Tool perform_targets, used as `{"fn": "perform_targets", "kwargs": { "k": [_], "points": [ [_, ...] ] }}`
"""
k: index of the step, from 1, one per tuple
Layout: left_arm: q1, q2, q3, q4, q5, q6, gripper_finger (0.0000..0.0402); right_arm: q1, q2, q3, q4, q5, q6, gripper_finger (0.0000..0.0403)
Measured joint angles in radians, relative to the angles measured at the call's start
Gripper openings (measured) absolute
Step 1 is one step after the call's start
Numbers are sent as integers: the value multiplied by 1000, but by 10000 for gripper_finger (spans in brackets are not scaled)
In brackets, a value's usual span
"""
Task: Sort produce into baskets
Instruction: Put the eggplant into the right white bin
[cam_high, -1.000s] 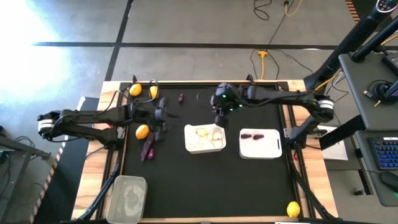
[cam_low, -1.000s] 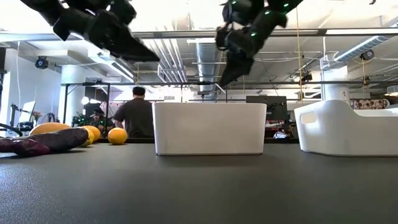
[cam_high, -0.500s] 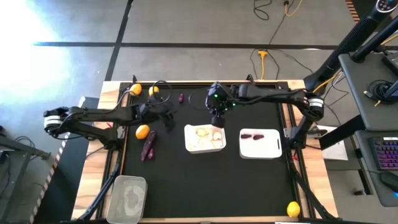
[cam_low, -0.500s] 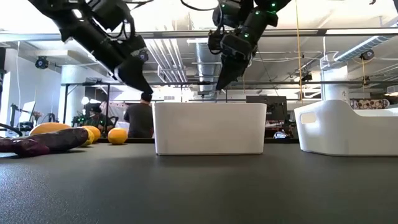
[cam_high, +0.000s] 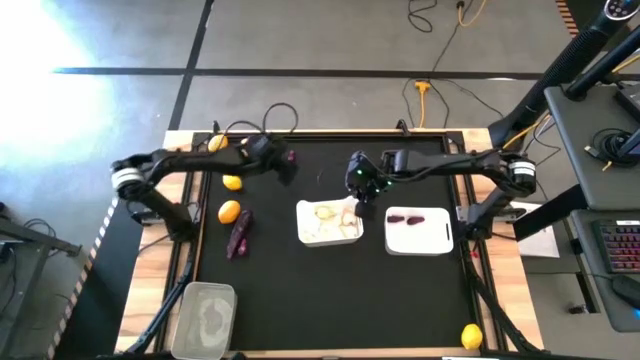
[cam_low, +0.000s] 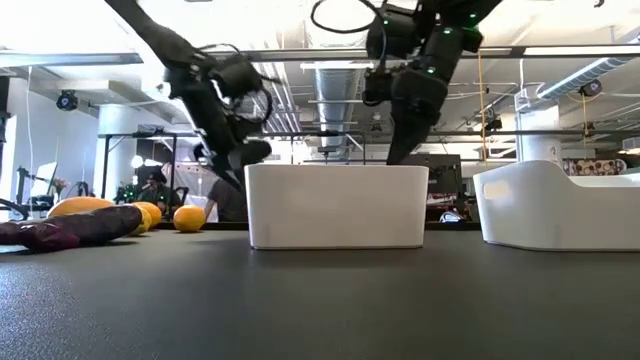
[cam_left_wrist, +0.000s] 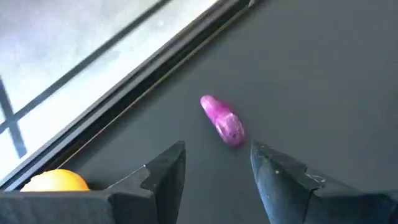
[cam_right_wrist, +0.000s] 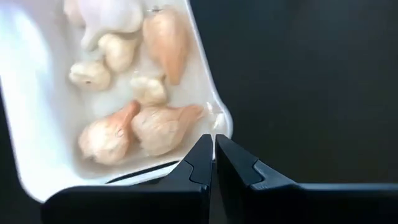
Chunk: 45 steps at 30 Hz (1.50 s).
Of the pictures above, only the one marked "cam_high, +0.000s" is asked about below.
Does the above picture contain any dark grey desk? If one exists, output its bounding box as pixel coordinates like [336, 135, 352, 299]
[569, 208, 640, 334]

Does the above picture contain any yellow cable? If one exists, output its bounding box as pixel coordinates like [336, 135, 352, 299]
[457, 0, 489, 28]

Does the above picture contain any black looped cable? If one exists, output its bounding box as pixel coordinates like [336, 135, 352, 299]
[262, 102, 300, 137]

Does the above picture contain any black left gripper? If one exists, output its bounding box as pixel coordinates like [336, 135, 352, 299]
[238, 138, 300, 188]

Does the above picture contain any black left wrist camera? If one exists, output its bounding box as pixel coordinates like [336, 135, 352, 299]
[247, 133, 275, 161]

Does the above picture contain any large yellow lemon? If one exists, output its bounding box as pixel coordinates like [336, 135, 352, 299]
[217, 199, 242, 225]

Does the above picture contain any white plastic basket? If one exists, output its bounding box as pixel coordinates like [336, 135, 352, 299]
[294, 196, 365, 249]
[383, 205, 455, 257]

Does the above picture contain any black floor cable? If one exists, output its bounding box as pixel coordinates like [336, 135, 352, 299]
[407, 0, 439, 34]

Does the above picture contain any white paper sheet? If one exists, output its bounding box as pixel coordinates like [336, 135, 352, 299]
[516, 201, 561, 259]

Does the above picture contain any black corrugated tube stand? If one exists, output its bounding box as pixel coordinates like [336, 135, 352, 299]
[492, 0, 640, 149]

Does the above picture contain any black computer mouse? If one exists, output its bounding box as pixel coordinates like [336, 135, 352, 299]
[612, 274, 640, 311]

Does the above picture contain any long purple sweet potato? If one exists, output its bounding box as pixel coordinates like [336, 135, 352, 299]
[226, 208, 254, 260]

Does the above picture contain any coiled black cable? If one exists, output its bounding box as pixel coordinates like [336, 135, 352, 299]
[583, 127, 637, 170]

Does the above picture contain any black pole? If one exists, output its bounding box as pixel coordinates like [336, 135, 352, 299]
[564, 27, 640, 100]

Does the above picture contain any yellow power cord with plug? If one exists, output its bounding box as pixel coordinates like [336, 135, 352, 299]
[413, 79, 432, 129]

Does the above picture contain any black metal table frame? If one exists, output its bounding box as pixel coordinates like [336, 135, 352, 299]
[127, 128, 544, 360]

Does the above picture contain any dark grey metal stand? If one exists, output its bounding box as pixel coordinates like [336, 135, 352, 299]
[0, 199, 84, 360]

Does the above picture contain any red backlit keyboard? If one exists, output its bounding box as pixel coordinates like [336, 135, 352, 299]
[592, 218, 640, 275]

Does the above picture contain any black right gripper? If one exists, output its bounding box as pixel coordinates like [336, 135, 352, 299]
[344, 151, 394, 220]

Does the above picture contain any clear plastic container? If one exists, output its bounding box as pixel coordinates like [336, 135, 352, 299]
[170, 280, 239, 360]

